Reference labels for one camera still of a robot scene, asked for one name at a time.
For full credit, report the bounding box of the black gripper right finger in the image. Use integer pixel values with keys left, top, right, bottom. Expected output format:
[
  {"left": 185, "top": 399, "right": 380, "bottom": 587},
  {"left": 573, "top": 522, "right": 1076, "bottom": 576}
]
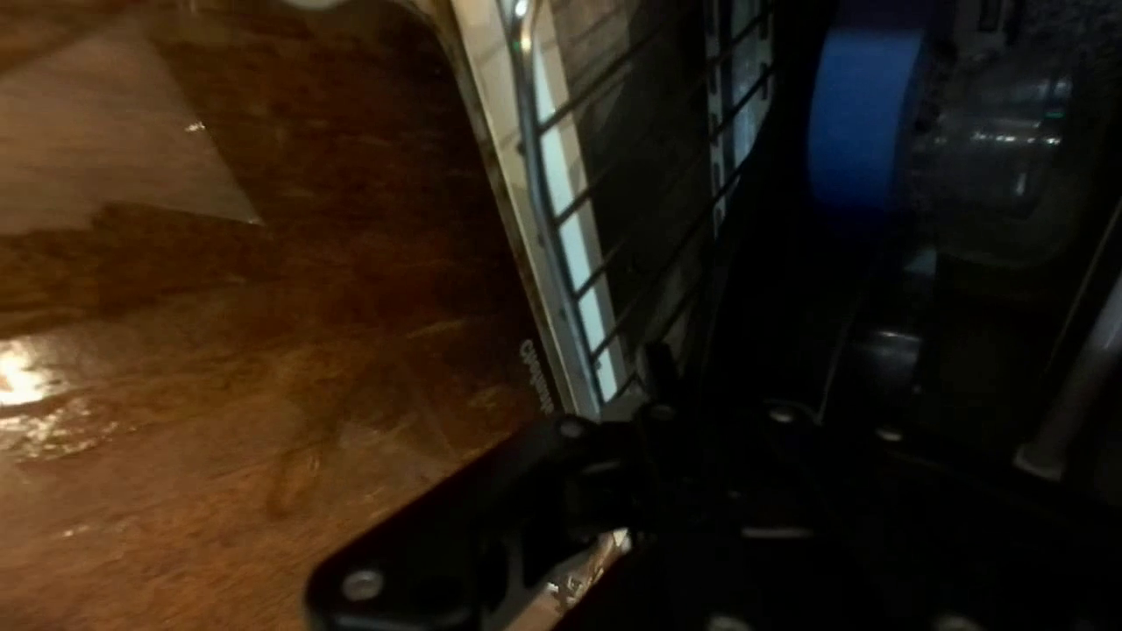
[{"left": 754, "top": 348, "right": 1122, "bottom": 631}]

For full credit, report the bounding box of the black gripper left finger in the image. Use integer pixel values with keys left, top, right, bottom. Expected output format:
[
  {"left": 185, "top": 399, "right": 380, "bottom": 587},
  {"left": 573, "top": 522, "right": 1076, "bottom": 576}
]
[{"left": 307, "top": 340, "right": 710, "bottom": 631}]

